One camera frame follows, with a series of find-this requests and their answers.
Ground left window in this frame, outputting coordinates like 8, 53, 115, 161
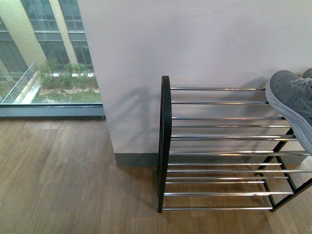
0, 0, 105, 119

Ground grey sneaker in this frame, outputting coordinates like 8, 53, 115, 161
302, 68, 312, 78
265, 70, 312, 153

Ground black metal shoe rack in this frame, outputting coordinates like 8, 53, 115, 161
157, 76, 312, 213

